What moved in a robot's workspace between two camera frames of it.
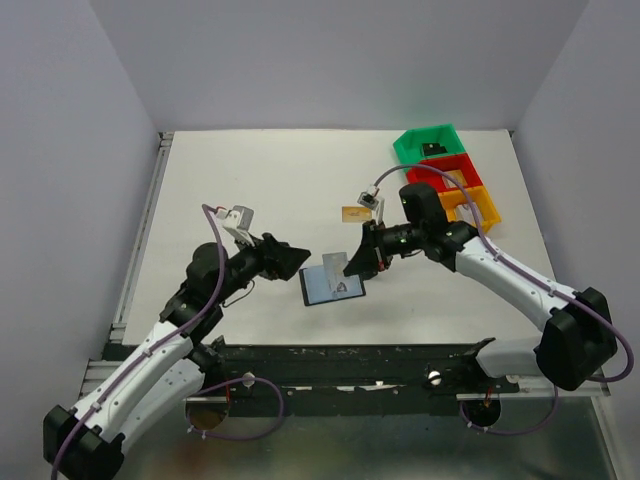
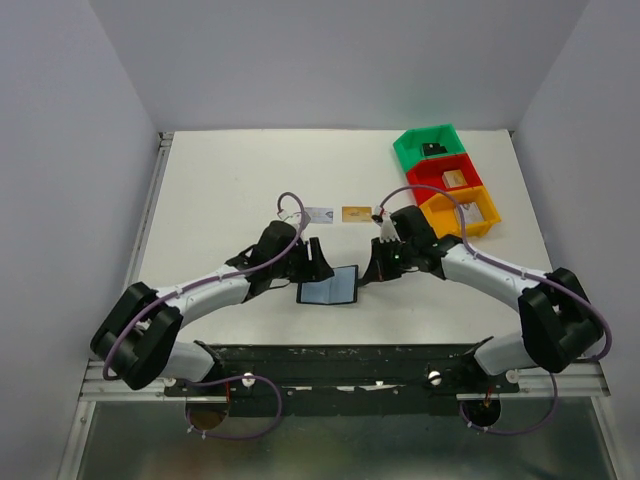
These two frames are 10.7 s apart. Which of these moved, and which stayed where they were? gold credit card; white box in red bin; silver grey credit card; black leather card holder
Moved: silver grey credit card
Stayed: gold credit card; white box in red bin; black leather card holder
